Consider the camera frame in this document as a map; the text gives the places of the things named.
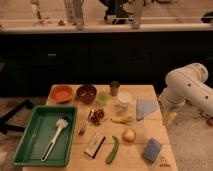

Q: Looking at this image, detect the blue sponge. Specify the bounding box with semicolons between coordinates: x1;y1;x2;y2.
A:
143;138;162;162

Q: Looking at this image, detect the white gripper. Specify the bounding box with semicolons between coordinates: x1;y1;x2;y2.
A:
162;104;177;126

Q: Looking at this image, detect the small metal cup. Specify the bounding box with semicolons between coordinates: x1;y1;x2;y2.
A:
110;81;120;96

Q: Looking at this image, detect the metal fork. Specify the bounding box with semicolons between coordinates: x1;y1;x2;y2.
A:
78;109;94;136

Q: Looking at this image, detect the white black eraser block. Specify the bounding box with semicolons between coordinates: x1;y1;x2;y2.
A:
84;133;105;158

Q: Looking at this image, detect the green plastic tray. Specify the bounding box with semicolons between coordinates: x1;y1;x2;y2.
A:
13;106;77;167

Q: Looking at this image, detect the light green cup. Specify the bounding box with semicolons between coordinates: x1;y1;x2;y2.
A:
96;92;108;106

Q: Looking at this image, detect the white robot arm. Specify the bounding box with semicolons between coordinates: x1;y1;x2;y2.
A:
158;63;213;126

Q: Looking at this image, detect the orange bowl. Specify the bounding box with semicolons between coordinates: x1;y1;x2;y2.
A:
50;85;73;103

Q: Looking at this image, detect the light blue folded cloth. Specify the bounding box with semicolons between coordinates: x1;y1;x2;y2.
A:
136;99;157;121

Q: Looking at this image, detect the yellow banana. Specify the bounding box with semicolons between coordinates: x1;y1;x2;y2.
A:
111;116;134;124

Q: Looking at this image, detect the green cucumber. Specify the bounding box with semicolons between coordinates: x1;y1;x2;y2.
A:
105;136;119;164

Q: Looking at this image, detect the dark purple bowl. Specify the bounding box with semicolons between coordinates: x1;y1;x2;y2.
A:
76;84;97;104

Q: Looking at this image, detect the white plastic cup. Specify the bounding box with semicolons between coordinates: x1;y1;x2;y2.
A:
117;92;132;109

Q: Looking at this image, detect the white dish brush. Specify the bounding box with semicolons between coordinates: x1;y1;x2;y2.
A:
41;117;69;162

